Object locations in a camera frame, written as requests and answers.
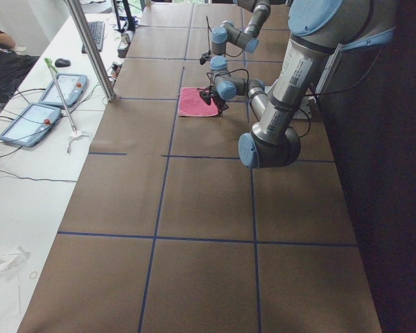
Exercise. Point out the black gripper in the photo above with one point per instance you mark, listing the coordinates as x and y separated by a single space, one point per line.
206 58
218 100

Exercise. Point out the pink towel with grey back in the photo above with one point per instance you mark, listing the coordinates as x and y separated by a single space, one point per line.
192 105

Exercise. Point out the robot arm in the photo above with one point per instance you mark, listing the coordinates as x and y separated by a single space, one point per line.
246 40
317 29

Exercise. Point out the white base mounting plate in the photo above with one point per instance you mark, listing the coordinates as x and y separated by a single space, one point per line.
305 110

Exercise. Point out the small metal cup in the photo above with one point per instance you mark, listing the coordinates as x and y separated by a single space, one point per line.
126 37

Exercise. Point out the black keyboard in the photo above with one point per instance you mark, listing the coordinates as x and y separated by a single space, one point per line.
97 30

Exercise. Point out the far teach pendant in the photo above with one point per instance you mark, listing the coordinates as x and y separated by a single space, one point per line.
72 87

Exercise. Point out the teach pendant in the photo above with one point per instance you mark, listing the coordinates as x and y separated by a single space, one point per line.
31 125
72 87

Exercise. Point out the brown paper table cover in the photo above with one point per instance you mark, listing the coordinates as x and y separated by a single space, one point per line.
166 230

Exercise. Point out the black computer mouse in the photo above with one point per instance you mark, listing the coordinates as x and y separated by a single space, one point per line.
61 62

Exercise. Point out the reacher grabber stick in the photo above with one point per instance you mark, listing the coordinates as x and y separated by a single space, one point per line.
76 134

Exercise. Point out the near teach pendant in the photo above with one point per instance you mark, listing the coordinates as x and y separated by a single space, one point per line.
31 125

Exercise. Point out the seated person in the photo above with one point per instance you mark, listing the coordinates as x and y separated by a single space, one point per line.
13 67

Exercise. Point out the crumpled white tissue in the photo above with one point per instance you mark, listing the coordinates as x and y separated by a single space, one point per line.
13 258

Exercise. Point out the aluminium frame post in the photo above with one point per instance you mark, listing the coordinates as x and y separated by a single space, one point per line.
80 21

